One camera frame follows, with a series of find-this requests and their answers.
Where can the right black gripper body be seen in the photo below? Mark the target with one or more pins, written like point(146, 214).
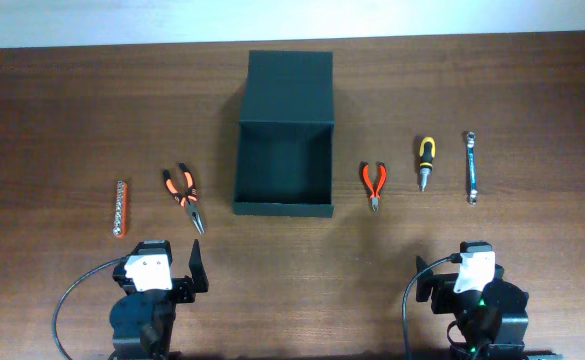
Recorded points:
point(444, 300)

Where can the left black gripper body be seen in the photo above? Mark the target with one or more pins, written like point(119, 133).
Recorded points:
point(183, 288)

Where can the orange black long-nose pliers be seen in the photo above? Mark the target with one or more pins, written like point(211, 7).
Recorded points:
point(188, 198)

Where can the red small cutting pliers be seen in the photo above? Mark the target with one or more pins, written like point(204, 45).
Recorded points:
point(373, 187)

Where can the yellow black stubby screwdriver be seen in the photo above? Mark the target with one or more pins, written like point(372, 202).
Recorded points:
point(427, 152)

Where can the chrome blue ratchet wrench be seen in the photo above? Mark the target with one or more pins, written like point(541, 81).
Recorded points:
point(473, 191)

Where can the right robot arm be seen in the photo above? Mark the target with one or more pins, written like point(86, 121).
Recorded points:
point(489, 312)

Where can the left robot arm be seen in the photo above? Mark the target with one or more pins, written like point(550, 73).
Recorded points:
point(143, 320)

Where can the orange socket bit holder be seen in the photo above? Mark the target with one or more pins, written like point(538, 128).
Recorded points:
point(120, 214)

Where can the black open gift box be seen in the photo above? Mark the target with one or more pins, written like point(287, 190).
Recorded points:
point(286, 133)

